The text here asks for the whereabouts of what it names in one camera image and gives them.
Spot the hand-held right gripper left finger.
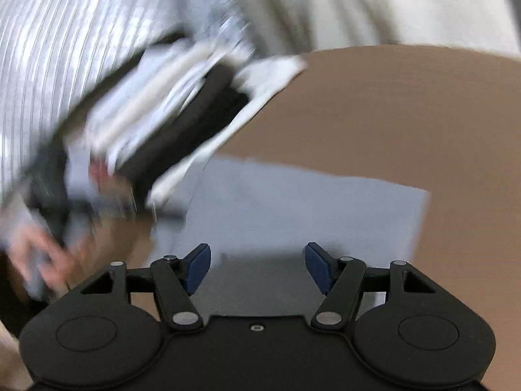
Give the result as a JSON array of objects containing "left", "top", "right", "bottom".
[{"left": 80, "top": 243, "right": 212, "bottom": 331}]

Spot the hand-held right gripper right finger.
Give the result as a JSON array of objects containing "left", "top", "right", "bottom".
[{"left": 304, "top": 242, "right": 437, "bottom": 331}]

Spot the grey shirt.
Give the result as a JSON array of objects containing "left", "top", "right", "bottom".
[{"left": 154, "top": 155, "right": 431, "bottom": 306}]

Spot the person's left hand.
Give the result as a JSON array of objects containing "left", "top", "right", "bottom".
[{"left": 6, "top": 212, "right": 88, "bottom": 296}]

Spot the white striped cloth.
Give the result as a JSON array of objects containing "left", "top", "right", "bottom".
[{"left": 0, "top": 0, "right": 261, "bottom": 204}]

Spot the plain white cloth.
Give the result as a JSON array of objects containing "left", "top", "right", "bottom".
[{"left": 220, "top": 0, "right": 521, "bottom": 68}]

